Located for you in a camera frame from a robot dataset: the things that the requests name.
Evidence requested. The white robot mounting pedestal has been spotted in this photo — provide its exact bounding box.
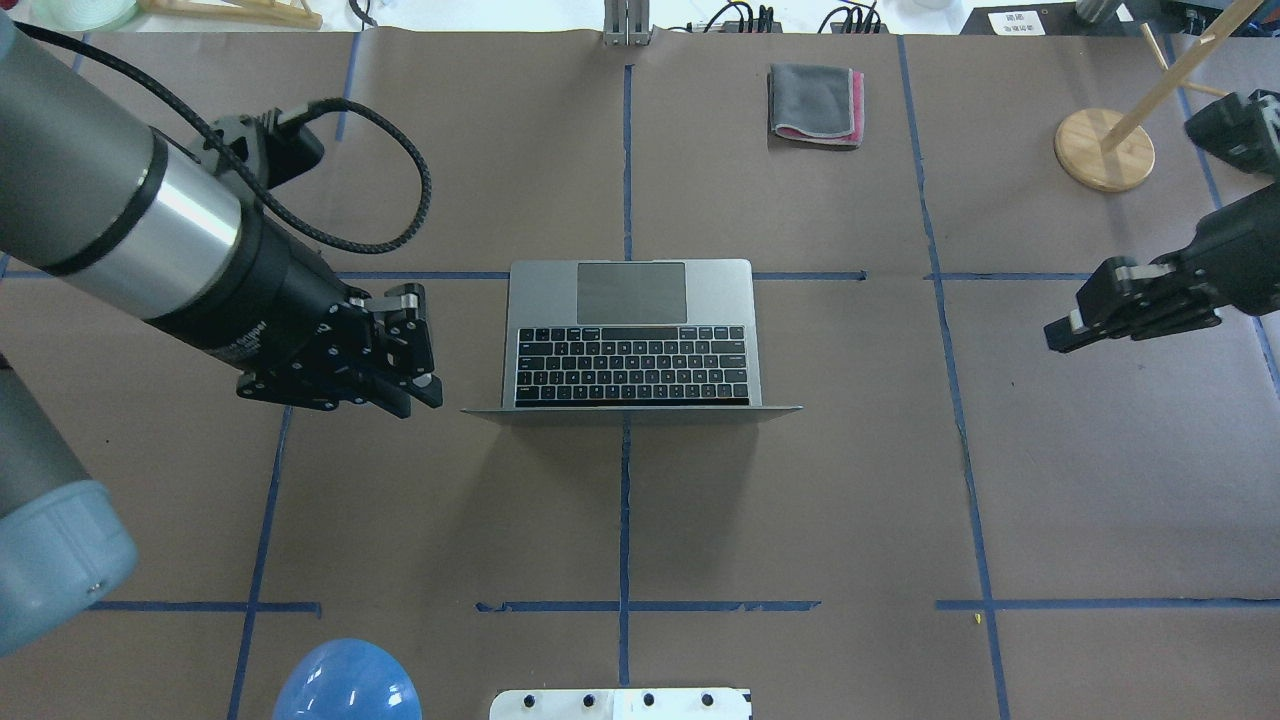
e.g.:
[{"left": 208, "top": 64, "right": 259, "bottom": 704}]
[{"left": 489, "top": 687, "right": 754, "bottom": 719}]

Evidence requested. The pale green plate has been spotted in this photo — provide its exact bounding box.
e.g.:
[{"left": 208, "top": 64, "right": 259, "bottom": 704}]
[{"left": 42, "top": 0, "right": 140, "bottom": 33}]

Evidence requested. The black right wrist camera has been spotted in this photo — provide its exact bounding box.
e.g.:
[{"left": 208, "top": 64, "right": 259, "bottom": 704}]
[{"left": 1184, "top": 88, "right": 1279, "bottom": 179}]

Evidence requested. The wooden dish rack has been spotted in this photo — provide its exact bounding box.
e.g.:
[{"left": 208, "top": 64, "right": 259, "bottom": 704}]
[{"left": 136, "top": 1, "right": 323, "bottom": 31}]

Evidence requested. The folded grey pink cloth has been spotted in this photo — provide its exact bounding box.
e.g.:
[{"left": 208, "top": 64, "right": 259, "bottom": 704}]
[{"left": 768, "top": 63, "right": 865, "bottom": 149}]

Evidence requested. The wooden mug tree stand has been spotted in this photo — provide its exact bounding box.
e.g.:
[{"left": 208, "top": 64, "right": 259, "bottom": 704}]
[{"left": 1053, "top": 1, "right": 1263, "bottom": 193}]

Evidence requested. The blue desk lamp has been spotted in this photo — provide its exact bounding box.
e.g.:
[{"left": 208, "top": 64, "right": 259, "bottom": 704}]
[{"left": 271, "top": 638, "right": 422, "bottom": 719}]

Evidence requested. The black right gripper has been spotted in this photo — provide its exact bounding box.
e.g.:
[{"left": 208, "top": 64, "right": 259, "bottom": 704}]
[{"left": 1044, "top": 195, "right": 1263, "bottom": 354}]

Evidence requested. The aluminium frame post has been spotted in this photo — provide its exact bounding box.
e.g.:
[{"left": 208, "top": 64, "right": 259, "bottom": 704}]
[{"left": 602, "top": 0, "right": 653, "bottom": 47}]

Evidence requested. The grey laptop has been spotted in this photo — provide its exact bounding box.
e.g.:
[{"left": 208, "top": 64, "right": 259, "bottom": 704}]
[{"left": 475, "top": 259, "right": 797, "bottom": 425}]

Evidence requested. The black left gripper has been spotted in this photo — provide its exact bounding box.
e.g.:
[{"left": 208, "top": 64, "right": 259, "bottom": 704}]
[{"left": 236, "top": 283, "right": 444, "bottom": 419}]

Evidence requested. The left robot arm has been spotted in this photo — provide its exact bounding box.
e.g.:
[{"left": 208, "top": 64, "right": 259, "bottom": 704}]
[{"left": 1, "top": 17, "right": 443, "bottom": 418}]

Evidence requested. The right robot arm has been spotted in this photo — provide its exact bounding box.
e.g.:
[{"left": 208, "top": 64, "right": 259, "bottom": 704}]
[{"left": 1044, "top": 184, "right": 1279, "bottom": 354}]

